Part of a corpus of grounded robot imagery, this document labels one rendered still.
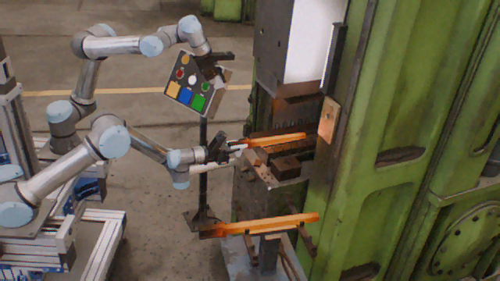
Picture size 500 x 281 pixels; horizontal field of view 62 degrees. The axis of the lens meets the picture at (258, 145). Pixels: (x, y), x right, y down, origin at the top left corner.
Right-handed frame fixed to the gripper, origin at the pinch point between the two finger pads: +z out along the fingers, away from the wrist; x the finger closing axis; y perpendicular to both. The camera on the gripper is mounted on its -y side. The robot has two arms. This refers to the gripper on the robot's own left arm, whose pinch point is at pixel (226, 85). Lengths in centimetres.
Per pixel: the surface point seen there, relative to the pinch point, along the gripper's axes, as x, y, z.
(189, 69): -46.3, 7.6, 9.6
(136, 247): -34, 93, 93
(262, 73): 8.2, -15.4, -1.0
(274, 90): 20.7, -14.6, 0.7
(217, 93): -26.2, 2.2, 18.9
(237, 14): -439, -127, 189
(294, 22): 26.9, -29.3, -26.1
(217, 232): 60, 34, 11
